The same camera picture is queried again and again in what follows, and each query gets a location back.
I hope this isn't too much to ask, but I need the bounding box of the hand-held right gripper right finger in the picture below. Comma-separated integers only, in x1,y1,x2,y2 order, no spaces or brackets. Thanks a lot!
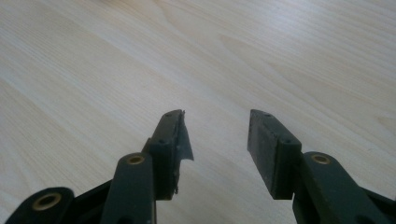
247,108,303,201

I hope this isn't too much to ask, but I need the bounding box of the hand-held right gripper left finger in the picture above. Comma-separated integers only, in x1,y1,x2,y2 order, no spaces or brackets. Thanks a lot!
141,108,194,201

